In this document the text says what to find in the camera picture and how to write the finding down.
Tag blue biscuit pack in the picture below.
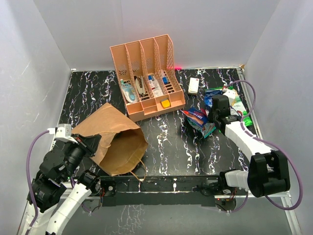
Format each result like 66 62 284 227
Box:
182 108 208 127

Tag pink desk organizer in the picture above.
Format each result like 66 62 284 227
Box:
110 34 185 121

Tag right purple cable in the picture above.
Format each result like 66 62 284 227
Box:
226 80 304 211

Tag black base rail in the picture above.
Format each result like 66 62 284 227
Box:
48 175 289 209

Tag dark blue vinegar chips bag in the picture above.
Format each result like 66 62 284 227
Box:
204 89 223 111

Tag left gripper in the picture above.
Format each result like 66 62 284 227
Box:
62 132 102 180

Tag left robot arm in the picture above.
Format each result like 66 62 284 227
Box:
22 134 101 235

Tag green Chuba chips bag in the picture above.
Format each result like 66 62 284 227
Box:
207 87 252 127

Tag blue correction tape pack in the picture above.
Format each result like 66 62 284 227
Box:
120 79 138 103

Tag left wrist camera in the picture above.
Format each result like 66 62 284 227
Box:
47 124 77 143

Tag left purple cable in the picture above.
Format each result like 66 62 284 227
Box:
25 129 51 228

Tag white small box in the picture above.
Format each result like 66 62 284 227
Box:
188 77 200 95

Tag yellow sticky tape dispenser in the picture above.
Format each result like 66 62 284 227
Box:
161 99 171 109

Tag brown paper bag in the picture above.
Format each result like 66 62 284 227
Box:
72 103 148 178

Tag purple cable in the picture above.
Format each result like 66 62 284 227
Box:
226 80 304 211
25 129 51 228

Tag blue eraser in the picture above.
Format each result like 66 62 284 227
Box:
162 76 169 85

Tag white ruler set pack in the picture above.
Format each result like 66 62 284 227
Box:
148 74 164 97

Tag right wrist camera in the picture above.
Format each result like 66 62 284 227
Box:
222 87 237 106

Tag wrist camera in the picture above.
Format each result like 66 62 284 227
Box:
47 124 77 143
222 87 237 106

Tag silver stapler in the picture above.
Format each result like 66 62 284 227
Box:
134 76 146 97

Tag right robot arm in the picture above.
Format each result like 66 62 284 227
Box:
208 94 291 197

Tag red green candy pack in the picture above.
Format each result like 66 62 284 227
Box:
193 122 216 138

